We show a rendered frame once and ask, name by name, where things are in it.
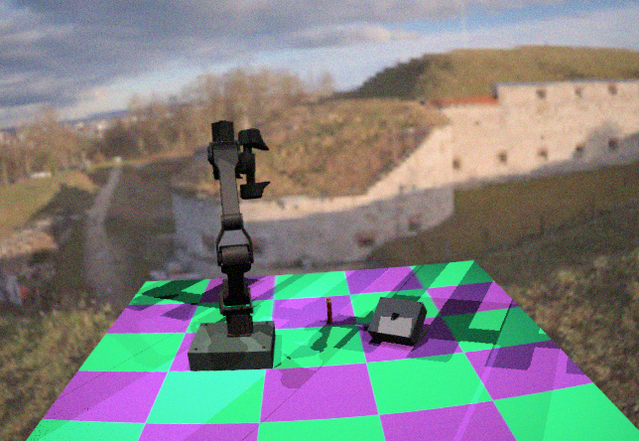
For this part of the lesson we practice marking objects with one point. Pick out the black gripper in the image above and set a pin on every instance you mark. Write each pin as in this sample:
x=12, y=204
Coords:
x=250, y=138

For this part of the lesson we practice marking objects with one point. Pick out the grey sloped panel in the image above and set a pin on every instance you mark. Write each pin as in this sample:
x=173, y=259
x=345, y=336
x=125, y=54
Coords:
x=398, y=321

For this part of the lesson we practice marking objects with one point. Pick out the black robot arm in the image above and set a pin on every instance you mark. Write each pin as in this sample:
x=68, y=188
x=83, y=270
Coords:
x=224, y=155

